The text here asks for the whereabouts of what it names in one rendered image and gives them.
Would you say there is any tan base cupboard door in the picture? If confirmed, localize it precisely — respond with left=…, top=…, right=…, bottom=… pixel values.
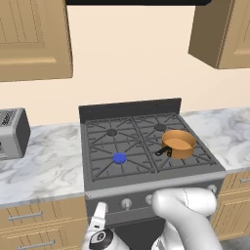
left=210, top=188, right=250, bottom=242

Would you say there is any black range hood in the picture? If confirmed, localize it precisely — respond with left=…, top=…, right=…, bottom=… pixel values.
left=64, top=0, right=213, bottom=7

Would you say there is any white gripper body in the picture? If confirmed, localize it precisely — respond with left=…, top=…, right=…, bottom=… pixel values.
left=92, top=201, right=108, bottom=226

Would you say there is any blue burner flame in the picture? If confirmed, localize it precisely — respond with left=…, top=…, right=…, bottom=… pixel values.
left=112, top=151, right=127, bottom=165

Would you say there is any tan wall cupboard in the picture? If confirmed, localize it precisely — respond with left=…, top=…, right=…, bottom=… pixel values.
left=187, top=0, right=250, bottom=70

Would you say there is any dark grey gas stove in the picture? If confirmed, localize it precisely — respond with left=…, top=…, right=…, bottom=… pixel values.
left=78, top=97, right=227, bottom=250

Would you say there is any tan drawer front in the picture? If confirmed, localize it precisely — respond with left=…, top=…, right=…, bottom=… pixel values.
left=0, top=218, right=90, bottom=250
left=0, top=195, right=89, bottom=236
left=218, top=170, right=250, bottom=197

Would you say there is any grey toaster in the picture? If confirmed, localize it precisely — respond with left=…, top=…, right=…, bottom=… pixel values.
left=0, top=107, right=31, bottom=161

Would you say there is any copper saucepan with black handle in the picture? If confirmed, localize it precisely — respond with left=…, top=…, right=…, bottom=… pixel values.
left=154, top=129, right=197, bottom=160

